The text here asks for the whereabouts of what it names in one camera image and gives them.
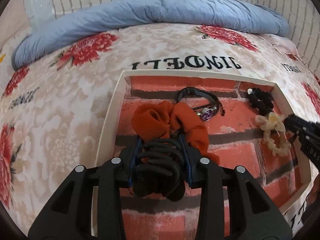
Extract clear plastic sheet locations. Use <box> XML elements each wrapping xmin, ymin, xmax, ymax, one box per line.
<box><xmin>23</xmin><ymin>0</ymin><xmax>55</xmax><ymax>32</ymax></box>

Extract black hair ties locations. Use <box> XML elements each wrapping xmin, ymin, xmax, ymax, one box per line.
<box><xmin>128</xmin><ymin>138</ymin><xmax>187</xmax><ymax>202</ymax></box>

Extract white tray brick-pattern liner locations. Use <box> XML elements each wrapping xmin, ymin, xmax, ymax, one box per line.
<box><xmin>95</xmin><ymin>70</ymin><xmax>311</xmax><ymax>239</ymax></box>

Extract black scrunchie with bell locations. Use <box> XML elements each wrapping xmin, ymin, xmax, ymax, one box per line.
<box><xmin>247</xmin><ymin>88</ymin><xmax>274</xmax><ymax>116</ymax></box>

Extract rolled blue duvet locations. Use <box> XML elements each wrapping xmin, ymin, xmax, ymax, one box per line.
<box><xmin>11</xmin><ymin>0</ymin><xmax>290</xmax><ymax>70</ymax></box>

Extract cream scrunchie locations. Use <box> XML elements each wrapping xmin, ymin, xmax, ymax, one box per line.
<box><xmin>255</xmin><ymin>112</ymin><xmax>291</xmax><ymax>157</ymax></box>

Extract floral fleece bed blanket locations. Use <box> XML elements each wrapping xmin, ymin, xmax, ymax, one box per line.
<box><xmin>1</xmin><ymin>23</ymin><xmax>319</xmax><ymax>234</ymax></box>

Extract rust orange scrunchie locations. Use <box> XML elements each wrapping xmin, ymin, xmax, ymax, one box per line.
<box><xmin>131</xmin><ymin>100</ymin><xmax>220</xmax><ymax>164</ymax></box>

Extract black cord bracelet purple charm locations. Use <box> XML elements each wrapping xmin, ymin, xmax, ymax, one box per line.
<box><xmin>175</xmin><ymin>87</ymin><xmax>226</xmax><ymax>122</ymax></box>

